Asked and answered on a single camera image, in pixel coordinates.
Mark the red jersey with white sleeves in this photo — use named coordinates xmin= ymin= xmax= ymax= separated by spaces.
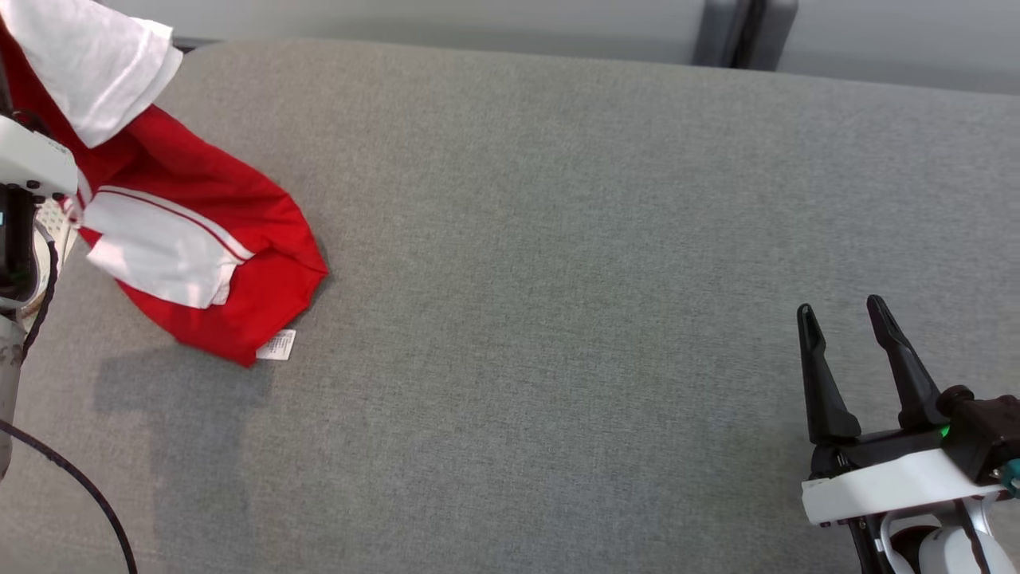
xmin=0 ymin=0 xmax=330 ymax=368

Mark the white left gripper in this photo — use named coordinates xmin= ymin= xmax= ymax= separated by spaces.
xmin=0 ymin=116 xmax=80 ymax=201

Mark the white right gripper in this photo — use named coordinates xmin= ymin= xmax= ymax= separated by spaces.
xmin=796 ymin=295 xmax=1014 ymax=528

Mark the grey metal partition post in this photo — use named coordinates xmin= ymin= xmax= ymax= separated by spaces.
xmin=692 ymin=0 xmax=799 ymax=72

